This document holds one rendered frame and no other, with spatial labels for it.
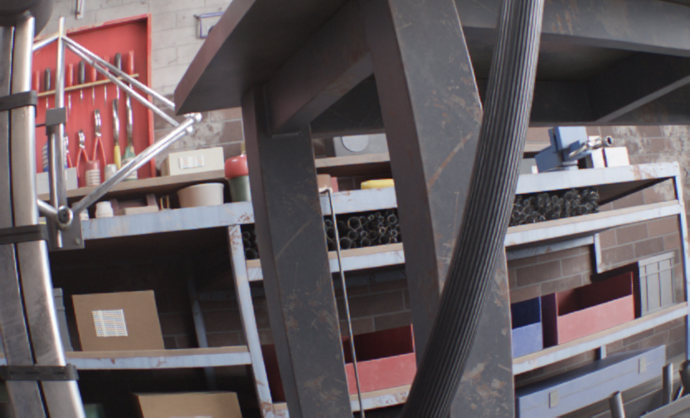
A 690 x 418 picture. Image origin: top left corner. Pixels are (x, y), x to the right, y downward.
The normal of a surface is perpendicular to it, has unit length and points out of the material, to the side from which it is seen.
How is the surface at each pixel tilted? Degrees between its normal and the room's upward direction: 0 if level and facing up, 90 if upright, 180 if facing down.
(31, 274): 90
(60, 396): 90
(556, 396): 90
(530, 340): 90
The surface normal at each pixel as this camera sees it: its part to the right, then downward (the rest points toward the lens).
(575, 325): 0.29, -0.16
